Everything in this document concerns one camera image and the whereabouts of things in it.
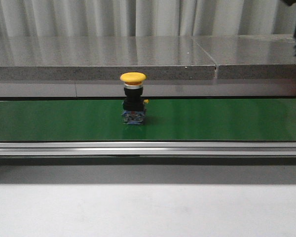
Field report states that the grey pleated curtain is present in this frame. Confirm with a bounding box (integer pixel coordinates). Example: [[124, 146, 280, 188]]
[[0, 0, 296, 37]]

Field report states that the grey stone counter slab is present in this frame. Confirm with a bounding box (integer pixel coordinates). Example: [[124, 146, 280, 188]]
[[0, 37, 215, 81]]

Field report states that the aluminium conveyor side rail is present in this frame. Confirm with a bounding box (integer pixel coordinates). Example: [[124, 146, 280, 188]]
[[0, 141, 296, 158]]

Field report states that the green conveyor belt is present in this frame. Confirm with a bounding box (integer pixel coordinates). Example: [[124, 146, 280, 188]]
[[0, 99, 296, 142]]

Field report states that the white counter base panel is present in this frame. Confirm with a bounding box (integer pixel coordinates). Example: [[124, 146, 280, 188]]
[[0, 79, 296, 98]]

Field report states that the yellow mushroom push button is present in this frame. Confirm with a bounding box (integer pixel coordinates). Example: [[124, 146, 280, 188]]
[[120, 72, 147, 125]]

